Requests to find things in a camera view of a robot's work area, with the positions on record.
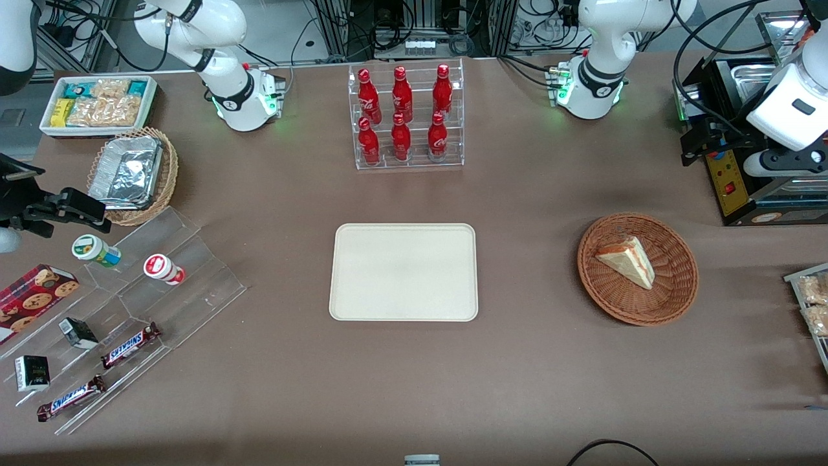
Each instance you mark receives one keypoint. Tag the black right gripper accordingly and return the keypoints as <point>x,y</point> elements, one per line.
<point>14,202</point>

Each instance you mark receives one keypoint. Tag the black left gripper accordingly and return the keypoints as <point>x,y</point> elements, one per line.
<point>731,138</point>

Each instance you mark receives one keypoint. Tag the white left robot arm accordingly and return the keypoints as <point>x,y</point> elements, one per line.
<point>601,39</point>

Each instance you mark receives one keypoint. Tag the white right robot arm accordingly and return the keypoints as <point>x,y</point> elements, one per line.
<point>226,26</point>

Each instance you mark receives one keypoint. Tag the aluminium foil tray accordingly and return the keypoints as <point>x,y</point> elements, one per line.
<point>126,171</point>

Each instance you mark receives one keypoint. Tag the light wicker basket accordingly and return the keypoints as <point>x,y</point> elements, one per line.
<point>169,168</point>

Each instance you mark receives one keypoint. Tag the shiny metal tray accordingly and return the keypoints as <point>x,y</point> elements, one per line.
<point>779,29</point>

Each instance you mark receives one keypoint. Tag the brown wicker basket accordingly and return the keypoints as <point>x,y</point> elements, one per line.
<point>676,265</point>

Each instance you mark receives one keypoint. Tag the triangular sandwich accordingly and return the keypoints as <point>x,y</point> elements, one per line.
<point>627,262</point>

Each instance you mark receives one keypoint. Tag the metal tray with snacks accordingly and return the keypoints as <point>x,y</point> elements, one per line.
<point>794,285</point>

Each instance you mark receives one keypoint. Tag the beige plastic tray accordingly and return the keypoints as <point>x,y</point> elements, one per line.
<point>403,272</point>

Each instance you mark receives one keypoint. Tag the green lid yogurt cup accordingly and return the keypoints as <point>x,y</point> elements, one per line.
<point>94,250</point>

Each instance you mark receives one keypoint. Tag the red tartan cookie box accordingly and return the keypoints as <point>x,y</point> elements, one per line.
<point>32,301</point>

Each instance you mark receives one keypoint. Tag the yellow snack packet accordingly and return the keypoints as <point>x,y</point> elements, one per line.
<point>61,112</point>

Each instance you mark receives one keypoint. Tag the red lid yogurt cup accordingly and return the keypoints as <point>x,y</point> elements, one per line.
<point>162,268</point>

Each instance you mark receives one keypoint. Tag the clear cracker bag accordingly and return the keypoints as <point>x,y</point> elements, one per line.
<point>110,88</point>
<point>107,111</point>

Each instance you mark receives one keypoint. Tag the small black carton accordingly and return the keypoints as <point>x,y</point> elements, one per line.
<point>32,373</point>
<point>79,332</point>

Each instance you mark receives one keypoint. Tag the teal snack packet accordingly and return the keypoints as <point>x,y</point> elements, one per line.
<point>138,88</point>
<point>77,89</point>

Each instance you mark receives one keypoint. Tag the clear acrylic stepped riser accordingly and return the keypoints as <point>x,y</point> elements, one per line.
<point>207,285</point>
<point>77,362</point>

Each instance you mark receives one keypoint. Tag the white snack bin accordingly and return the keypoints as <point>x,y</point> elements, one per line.
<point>150,103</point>

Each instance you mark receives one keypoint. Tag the Snickers bar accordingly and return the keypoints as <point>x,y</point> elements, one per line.
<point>71,398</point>
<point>129,346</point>

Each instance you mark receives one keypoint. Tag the clear snack pack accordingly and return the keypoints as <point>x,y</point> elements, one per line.
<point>815,289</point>
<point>818,320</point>

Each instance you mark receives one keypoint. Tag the red cola bottle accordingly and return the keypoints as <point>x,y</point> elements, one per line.
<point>442,94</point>
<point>438,139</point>
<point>402,97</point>
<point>369,145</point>
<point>369,100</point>
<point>401,141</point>

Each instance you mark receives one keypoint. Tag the clear acrylic bottle rack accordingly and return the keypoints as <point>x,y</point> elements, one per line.
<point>417,162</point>

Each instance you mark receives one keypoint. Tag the white power strip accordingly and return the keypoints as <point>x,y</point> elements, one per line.
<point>425,46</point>

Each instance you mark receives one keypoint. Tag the white grey device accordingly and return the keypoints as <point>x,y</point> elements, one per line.
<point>422,461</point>

